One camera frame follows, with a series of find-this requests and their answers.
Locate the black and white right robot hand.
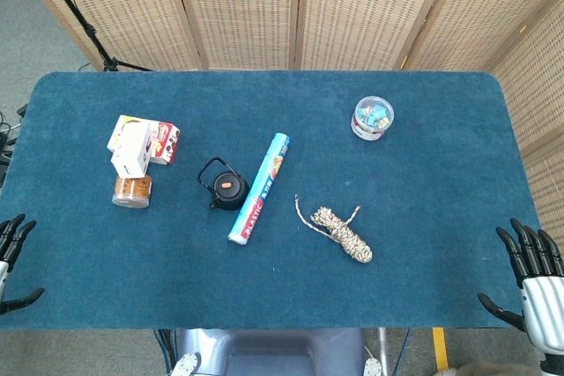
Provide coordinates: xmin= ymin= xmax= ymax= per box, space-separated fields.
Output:
xmin=477 ymin=217 xmax=564 ymax=353

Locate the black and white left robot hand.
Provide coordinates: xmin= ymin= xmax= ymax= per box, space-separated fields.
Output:
xmin=0 ymin=213 xmax=46 ymax=316

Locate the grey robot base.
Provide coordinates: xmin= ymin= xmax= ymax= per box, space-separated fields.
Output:
xmin=174 ymin=328 xmax=367 ymax=376

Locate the clear jar of brown snacks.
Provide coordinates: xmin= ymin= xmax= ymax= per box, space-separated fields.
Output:
xmin=111 ymin=173 xmax=153 ymax=210

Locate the white cardboard box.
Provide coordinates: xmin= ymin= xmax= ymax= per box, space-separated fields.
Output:
xmin=110 ymin=121 xmax=152 ymax=179

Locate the white and yellow box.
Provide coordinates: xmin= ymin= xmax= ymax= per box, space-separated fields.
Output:
xmin=106 ymin=114 xmax=149 ymax=153

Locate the red cookie box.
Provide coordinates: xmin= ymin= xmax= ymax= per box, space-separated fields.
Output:
xmin=149 ymin=119 xmax=182 ymax=166

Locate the black tripod stand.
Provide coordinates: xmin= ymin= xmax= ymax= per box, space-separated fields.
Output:
xmin=29 ymin=0 xmax=155 ymax=73

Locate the clear jar of binder clips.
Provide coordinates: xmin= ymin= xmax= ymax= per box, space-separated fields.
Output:
xmin=351 ymin=95 xmax=396 ymax=142

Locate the blue plastic wrap roll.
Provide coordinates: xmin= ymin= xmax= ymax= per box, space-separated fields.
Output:
xmin=227 ymin=132 xmax=293 ymax=247

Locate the blue table cloth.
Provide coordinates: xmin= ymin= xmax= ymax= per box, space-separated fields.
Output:
xmin=0 ymin=70 xmax=542 ymax=331

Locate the woven folding screen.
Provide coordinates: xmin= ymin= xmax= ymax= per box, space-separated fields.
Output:
xmin=6 ymin=0 xmax=564 ymax=258

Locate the black cable bundle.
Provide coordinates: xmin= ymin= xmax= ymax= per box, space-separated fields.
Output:
xmin=0 ymin=102 xmax=30 ymax=186

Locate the coiled speckled rope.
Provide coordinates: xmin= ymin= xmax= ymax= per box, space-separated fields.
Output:
xmin=293 ymin=193 xmax=374 ymax=264

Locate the black teapot with handle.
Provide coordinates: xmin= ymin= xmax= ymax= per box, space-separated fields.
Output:
xmin=197 ymin=156 xmax=250 ymax=211

